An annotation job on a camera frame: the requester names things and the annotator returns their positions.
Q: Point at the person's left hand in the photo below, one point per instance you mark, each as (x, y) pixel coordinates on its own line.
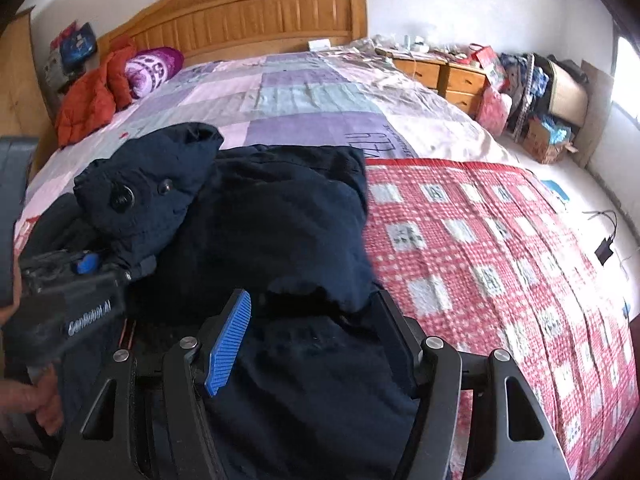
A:
(40, 400)

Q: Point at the red gift box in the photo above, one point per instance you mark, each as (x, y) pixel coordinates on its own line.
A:
(485, 57)

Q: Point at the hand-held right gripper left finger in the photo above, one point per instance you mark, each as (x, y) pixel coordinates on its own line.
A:
(227, 347)

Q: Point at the blue-green poster sheet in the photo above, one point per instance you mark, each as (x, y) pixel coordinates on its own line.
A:
(556, 191)

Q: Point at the red checked blanket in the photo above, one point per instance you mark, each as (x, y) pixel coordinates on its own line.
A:
(475, 260)

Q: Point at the purple printed pillow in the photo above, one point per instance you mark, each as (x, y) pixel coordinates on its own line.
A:
(152, 70)

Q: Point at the pastel patchwork bed sheet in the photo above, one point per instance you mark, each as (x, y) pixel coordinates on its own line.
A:
(300, 95)

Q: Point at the orange-red padded jacket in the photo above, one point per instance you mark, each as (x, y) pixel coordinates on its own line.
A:
(90, 100)

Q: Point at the window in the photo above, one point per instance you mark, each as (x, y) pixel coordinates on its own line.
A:
(627, 75)

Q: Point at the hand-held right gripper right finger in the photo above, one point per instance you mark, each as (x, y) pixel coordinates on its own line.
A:
(397, 332)

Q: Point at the navy blue padded jacket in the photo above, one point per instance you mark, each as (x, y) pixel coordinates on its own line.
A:
(280, 220)

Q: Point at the wooden bed headboard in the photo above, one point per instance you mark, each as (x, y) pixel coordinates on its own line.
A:
(240, 15)

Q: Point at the small white box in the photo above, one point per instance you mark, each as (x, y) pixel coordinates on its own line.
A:
(318, 45)

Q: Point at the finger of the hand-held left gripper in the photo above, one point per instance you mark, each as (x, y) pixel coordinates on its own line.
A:
(87, 263)
(117, 277)

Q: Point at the wooden wardrobe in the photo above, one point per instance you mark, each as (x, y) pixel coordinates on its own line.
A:
(20, 85)

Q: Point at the heap of mixed clothes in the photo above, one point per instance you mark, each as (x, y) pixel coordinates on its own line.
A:
(522, 85)

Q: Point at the open cardboard box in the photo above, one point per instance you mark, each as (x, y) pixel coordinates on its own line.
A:
(547, 142)

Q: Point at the dark grey panel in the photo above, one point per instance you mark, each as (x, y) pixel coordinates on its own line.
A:
(15, 210)

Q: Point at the flat cardboard sheet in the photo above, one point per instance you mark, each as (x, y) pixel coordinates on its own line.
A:
(597, 110)

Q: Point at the pink bag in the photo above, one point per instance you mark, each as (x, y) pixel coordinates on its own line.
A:
(494, 110)

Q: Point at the wooden nightstand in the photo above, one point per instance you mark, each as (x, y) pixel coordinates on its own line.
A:
(465, 87)
(417, 75)

